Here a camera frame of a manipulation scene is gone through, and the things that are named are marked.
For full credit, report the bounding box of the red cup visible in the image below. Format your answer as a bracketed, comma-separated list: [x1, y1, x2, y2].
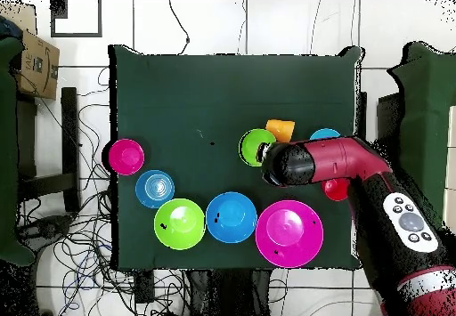
[320, 177, 351, 202]

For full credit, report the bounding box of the small cyan bowl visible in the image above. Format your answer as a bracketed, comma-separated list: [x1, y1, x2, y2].
[308, 127, 342, 142]

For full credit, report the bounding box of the small green bowl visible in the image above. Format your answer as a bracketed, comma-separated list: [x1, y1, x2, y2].
[238, 127, 278, 168]

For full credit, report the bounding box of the green cloth covered table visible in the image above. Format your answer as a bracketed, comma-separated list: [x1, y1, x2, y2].
[387, 41, 456, 235]
[0, 36, 37, 267]

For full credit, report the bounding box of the large green bowl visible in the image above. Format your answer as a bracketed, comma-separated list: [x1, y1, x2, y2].
[153, 198, 207, 251]

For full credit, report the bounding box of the black square floor frame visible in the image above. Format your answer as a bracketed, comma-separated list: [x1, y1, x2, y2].
[50, 0, 103, 38]

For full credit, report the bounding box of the orange cup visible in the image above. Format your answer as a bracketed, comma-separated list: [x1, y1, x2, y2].
[265, 118, 297, 143]

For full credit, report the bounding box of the black floor cable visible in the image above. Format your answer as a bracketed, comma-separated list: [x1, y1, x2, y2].
[167, 0, 191, 56]

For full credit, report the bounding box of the small red bowl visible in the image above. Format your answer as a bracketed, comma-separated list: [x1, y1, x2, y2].
[108, 138, 146, 177]

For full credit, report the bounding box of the black box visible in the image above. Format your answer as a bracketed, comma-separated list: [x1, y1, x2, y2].
[376, 93, 403, 146]

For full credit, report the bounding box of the white box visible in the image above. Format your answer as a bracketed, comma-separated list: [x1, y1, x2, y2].
[442, 105, 456, 228]

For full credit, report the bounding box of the large blue bowl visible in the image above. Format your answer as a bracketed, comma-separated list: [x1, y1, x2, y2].
[205, 191, 258, 245]

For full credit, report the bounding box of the translucent blue bowl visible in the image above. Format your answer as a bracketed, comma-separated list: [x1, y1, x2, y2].
[134, 169, 176, 209]

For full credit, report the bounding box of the dark green table cloth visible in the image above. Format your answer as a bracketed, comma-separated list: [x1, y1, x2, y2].
[108, 44, 365, 271]

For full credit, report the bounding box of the black bench frame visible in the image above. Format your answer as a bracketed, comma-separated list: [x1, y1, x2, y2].
[15, 86, 81, 214]

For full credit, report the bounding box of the cardboard box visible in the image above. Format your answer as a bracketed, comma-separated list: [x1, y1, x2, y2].
[13, 28, 61, 101]

